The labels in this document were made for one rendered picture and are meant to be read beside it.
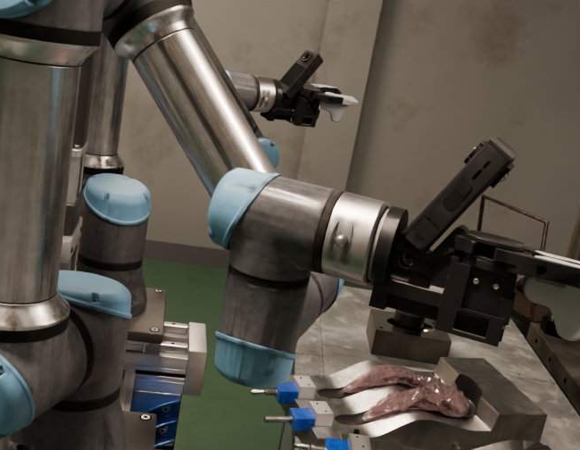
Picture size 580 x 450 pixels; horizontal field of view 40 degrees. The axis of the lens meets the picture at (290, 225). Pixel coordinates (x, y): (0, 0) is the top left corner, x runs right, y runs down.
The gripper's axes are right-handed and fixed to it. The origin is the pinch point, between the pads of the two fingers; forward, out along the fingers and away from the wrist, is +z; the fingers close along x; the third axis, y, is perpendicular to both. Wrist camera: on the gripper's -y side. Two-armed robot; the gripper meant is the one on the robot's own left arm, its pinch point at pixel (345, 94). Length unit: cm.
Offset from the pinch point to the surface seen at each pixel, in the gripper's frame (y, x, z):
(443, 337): 56, 17, 40
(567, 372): 64, 29, 80
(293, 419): 54, 41, -23
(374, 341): 61, 10, 24
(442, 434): 52, 55, 4
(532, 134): 57, -183, 297
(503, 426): 50, 58, 17
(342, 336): 66, -1, 22
